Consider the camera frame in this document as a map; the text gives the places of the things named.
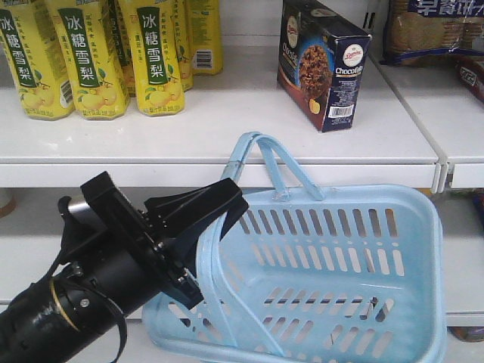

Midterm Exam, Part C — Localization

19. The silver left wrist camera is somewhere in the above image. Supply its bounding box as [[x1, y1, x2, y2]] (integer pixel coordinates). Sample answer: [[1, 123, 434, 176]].
[[67, 196, 96, 224]]

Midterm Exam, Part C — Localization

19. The light blue plastic basket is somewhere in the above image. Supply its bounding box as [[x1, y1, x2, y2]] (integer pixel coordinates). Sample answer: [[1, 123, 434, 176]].
[[142, 132, 447, 362]]

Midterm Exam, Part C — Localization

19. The yellow pear drink bottle rear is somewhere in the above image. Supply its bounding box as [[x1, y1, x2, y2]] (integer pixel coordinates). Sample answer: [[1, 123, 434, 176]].
[[186, 0, 223, 75]]

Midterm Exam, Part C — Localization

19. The red snack pack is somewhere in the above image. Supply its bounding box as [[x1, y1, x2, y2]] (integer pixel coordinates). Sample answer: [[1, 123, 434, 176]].
[[456, 58, 483, 103]]

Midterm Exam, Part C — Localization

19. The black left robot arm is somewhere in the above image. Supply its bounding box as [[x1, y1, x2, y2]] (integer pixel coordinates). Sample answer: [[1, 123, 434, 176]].
[[1, 172, 248, 362]]

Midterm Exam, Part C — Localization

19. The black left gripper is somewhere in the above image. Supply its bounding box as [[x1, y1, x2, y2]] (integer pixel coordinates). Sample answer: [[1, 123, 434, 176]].
[[58, 172, 248, 314]]

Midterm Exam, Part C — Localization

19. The blue breakfast biscuit bag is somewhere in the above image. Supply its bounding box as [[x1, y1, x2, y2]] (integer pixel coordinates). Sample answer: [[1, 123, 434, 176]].
[[383, 0, 483, 67]]

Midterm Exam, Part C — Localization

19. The yellow pear drink bottle left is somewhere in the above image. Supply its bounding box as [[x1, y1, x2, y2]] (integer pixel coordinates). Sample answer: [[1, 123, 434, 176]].
[[1, 1, 75, 120]]

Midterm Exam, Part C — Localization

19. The dark blue Chocofello cookie box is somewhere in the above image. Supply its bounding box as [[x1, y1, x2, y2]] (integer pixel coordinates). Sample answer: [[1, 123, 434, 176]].
[[278, 1, 372, 132]]

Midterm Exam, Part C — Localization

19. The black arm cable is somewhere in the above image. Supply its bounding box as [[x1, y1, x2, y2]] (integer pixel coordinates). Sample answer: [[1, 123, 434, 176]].
[[48, 253, 129, 360]]

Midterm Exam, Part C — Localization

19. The yellow pear drink bottle right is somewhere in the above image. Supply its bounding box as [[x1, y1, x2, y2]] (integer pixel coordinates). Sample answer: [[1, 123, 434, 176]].
[[119, 0, 185, 116]]

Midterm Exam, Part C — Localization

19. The white supermarket shelf unit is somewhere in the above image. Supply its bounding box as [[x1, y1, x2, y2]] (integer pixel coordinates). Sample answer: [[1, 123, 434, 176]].
[[0, 0, 484, 363]]

